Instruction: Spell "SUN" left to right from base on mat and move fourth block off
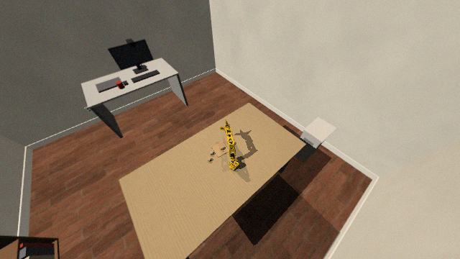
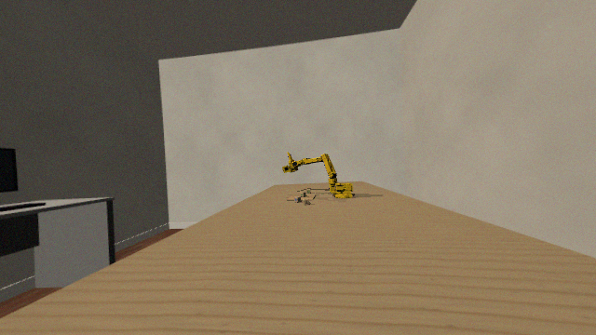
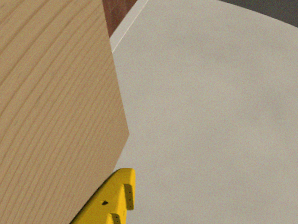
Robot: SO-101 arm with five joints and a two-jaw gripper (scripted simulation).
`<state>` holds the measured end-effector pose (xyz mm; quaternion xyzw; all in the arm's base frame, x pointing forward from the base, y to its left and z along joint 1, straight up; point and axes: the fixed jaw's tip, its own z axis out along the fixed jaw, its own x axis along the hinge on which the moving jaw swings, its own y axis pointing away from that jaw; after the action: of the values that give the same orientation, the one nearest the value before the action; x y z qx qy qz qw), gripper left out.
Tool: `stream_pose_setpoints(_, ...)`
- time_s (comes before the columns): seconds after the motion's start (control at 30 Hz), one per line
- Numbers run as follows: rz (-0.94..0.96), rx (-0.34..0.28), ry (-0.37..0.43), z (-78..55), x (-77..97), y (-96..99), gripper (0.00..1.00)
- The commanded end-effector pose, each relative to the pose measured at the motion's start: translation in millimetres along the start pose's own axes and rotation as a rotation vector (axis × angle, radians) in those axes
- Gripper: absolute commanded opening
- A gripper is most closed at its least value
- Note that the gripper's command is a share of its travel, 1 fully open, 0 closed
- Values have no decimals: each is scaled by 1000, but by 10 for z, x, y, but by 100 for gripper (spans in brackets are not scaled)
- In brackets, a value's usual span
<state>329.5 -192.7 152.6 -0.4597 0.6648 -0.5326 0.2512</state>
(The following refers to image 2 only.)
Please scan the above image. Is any tan mat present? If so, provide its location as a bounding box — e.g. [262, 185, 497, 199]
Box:
[287, 194, 316, 200]

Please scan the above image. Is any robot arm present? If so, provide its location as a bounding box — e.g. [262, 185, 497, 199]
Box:
[292, 154, 352, 198]

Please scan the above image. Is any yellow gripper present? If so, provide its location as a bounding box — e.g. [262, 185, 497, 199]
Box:
[282, 152, 298, 173]

